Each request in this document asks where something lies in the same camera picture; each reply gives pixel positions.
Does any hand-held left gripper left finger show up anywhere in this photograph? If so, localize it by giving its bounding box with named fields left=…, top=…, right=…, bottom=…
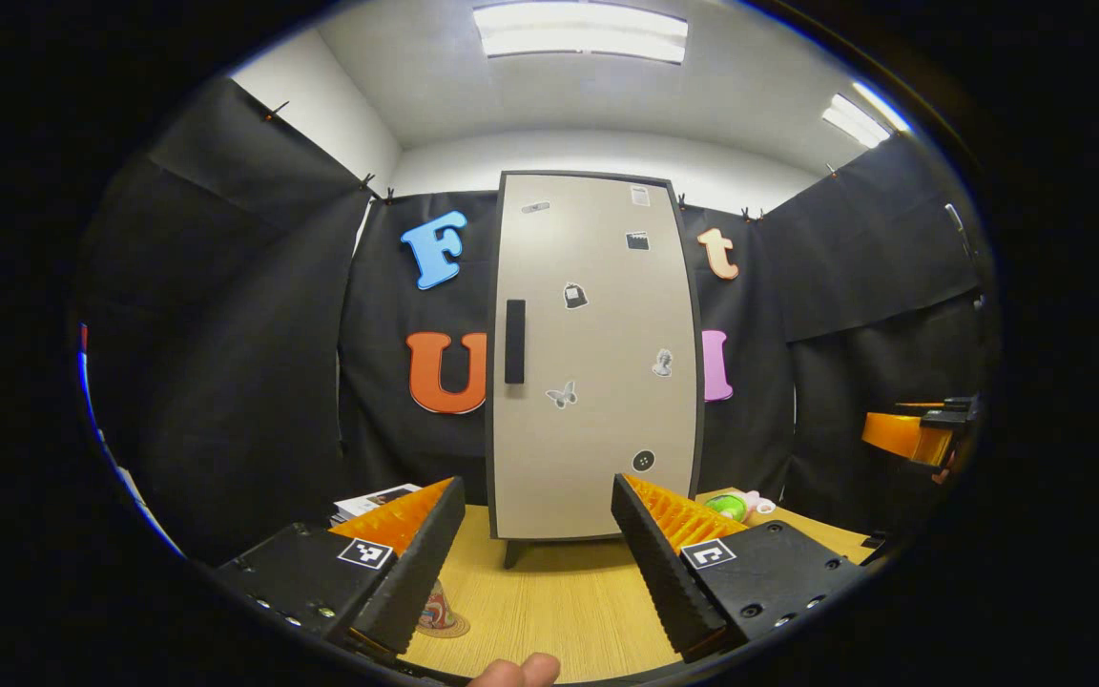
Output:
left=214, top=475, right=467, bottom=657

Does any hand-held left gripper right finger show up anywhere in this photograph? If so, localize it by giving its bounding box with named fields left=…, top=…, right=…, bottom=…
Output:
left=611, top=473, right=867, bottom=664

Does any silver bottle pink label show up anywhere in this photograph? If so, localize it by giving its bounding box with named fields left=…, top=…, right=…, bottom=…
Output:
left=419, top=577, right=456, bottom=632

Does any grey cabinet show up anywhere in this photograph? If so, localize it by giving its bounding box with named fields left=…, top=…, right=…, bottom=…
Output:
left=484, top=170, right=707, bottom=571

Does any grey cabinet door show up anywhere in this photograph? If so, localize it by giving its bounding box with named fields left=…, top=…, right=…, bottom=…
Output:
left=486, top=172, right=705, bottom=542

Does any green and pink plush toy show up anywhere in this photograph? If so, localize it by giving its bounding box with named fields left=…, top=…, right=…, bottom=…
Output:
left=702, top=489, right=778, bottom=524

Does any white cover book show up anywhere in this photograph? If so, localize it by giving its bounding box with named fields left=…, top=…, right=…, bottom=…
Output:
left=332, top=484, right=422, bottom=525

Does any black backdrop cloth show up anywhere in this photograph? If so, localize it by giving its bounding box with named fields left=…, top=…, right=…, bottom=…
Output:
left=73, top=76, right=994, bottom=564

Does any small ceiling light panel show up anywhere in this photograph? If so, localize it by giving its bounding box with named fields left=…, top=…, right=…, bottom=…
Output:
left=821, top=81, right=913, bottom=149

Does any large ceiling light panel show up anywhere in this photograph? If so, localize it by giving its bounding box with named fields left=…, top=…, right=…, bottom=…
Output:
left=473, top=0, right=689, bottom=66

